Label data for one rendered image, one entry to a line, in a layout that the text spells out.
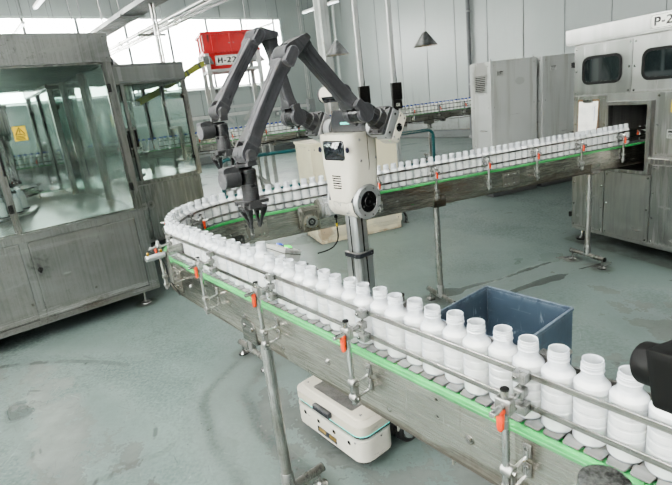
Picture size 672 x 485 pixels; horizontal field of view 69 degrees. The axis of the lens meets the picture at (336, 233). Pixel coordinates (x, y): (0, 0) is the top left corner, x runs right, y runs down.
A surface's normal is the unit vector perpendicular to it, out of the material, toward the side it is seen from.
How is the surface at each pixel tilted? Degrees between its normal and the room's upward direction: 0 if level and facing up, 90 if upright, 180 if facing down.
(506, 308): 90
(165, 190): 90
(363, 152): 90
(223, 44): 90
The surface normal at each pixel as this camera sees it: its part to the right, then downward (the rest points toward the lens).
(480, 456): -0.76, 0.25
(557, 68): 0.37, 0.21
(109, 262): 0.63, 0.14
